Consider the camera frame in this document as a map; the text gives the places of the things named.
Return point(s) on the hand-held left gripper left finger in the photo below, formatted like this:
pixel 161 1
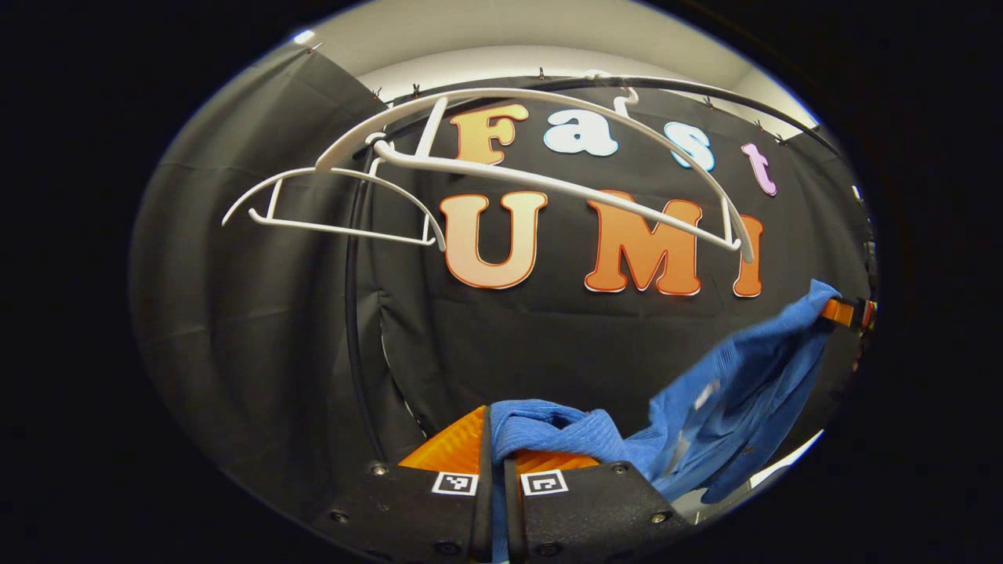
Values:
pixel 407 509

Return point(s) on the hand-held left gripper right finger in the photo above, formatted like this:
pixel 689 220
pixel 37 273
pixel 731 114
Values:
pixel 595 509

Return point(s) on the white clothes hanger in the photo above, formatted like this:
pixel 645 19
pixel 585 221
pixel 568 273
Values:
pixel 548 185
pixel 337 229

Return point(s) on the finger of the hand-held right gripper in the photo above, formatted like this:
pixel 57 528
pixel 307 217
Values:
pixel 840 312

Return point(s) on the black clothes rail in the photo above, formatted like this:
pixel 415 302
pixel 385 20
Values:
pixel 351 313

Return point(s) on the small ceiling light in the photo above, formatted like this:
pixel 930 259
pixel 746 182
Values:
pixel 304 36

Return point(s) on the black backdrop cloth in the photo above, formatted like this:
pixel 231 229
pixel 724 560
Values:
pixel 258 313

